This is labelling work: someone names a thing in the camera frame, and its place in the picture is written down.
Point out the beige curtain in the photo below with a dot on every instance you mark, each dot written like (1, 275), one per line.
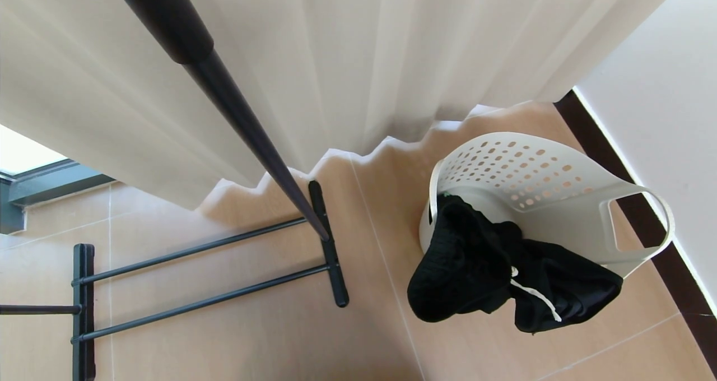
(364, 50)

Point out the window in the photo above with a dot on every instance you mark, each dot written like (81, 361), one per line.
(50, 182)

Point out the white laundry basket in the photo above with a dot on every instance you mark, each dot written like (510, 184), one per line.
(560, 224)

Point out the heap of clothes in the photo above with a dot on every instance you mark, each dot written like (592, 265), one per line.
(476, 269)

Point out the black clothes rack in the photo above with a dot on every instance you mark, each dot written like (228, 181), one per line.
(168, 22)

